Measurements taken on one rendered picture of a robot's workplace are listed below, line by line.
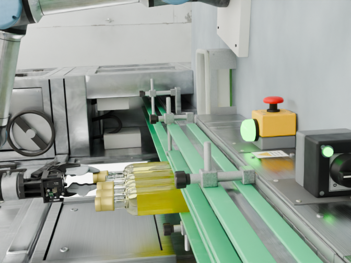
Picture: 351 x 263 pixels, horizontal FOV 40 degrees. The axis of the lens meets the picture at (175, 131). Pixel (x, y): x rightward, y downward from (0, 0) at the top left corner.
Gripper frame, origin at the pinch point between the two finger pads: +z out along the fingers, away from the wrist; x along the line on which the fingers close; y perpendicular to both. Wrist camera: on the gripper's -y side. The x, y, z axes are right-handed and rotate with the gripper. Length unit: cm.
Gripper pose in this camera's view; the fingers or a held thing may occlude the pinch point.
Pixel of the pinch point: (95, 177)
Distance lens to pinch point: 137.3
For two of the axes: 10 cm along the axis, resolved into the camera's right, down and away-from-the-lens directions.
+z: 9.9, -0.6, 1.3
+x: -0.2, -9.6, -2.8
